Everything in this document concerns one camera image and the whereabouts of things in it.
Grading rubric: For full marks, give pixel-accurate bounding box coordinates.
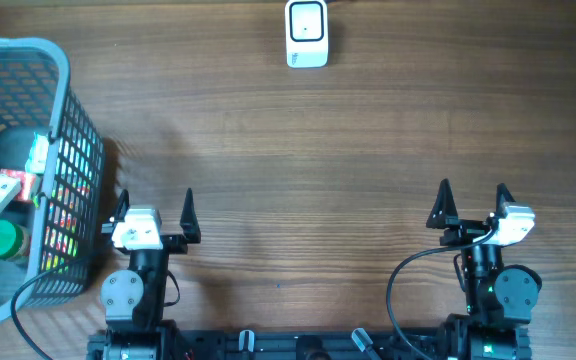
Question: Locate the white barcode scanner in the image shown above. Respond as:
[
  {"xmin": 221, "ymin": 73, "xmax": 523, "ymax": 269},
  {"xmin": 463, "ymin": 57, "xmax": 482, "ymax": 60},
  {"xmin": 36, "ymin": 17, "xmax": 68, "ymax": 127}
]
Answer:
[{"xmin": 284, "ymin": 0, "xmax": 329, "ymax": 68}]

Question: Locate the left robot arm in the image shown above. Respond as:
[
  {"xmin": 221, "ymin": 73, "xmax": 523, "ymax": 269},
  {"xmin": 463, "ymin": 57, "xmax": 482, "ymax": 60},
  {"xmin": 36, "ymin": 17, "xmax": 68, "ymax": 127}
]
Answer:
[{"xmin": 86, "ymin": 189, "xmax": 201, "ymax": 360}]

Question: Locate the green lid jar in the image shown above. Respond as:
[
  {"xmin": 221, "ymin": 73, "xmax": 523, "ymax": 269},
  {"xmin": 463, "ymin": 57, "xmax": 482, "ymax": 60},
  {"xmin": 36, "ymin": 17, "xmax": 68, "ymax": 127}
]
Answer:
[{"xmin": 0, "ymin": 220, "xmax": 31, "ymax": 264}]

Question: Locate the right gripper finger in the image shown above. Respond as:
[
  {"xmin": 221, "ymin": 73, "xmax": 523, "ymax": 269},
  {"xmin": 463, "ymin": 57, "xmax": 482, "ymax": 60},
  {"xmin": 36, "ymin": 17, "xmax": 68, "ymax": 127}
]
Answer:
[
  {"xmin": 495, "ymin": 183, "xmax": 515, "ymax": 216},
  {"xmin": 426, "ymin": 178, "xmax": 459, "ymax": 229}
]

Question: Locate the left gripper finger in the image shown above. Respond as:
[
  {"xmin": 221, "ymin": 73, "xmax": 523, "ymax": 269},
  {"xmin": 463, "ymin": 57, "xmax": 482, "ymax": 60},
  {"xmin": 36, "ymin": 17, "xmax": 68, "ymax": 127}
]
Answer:
[
  {"xmin": 113, "ymin": 189, "xmax": 130, "ymax": 221},
  {"xmin": 179, "ymin": 188, "xmax": 201, "ymax": 244}
]

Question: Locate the red tissue pack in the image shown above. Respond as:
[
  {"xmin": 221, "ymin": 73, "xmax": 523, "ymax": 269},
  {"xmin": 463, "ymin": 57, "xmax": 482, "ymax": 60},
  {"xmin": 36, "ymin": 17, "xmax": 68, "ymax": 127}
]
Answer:
[{"xmin": 0, "ymin": 168, "xmax": 41, "ymax": 203}]

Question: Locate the teal wet wipes pack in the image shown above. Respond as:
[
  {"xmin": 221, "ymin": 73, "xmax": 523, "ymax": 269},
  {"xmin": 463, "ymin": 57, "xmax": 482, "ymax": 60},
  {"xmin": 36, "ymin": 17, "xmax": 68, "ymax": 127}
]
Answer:
[{"xmin": 24, "ymin": 133, "xmax": 50, "ymax": 174}]

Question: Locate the colourful gummy candy bag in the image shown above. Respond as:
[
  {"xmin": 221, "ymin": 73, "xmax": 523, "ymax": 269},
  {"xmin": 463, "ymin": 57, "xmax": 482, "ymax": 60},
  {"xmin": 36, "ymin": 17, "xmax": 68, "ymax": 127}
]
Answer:
[{"xmin": 41, "ymin": 141, "xmax": 90, "ymax": 271}]

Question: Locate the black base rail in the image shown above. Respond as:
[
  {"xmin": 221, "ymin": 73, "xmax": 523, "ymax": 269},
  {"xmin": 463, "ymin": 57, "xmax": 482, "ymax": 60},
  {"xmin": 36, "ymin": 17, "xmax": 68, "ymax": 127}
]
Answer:
[{"xmin": 86, "ymin": 327, "xmax": 449, "ymax": 360}]

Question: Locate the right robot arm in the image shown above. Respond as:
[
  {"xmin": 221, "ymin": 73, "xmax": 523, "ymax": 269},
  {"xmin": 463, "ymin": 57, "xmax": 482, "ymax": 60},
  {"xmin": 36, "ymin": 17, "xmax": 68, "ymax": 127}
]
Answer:
[{"xmin": 426, "ymin": 179, "xmax": 542, "ymax": 360}]

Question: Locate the grey plastic mesh basket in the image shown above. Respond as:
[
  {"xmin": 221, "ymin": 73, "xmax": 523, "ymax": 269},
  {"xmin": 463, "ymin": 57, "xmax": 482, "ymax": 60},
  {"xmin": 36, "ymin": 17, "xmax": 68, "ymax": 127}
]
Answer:
[{"xmin": 0, "ymin": 38, "xmax": 105, "ymax": 322}]

